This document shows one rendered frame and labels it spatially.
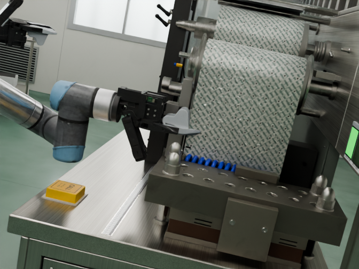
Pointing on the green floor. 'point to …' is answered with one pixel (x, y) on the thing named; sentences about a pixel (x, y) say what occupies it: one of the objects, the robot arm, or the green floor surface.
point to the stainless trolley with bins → (12, 79)
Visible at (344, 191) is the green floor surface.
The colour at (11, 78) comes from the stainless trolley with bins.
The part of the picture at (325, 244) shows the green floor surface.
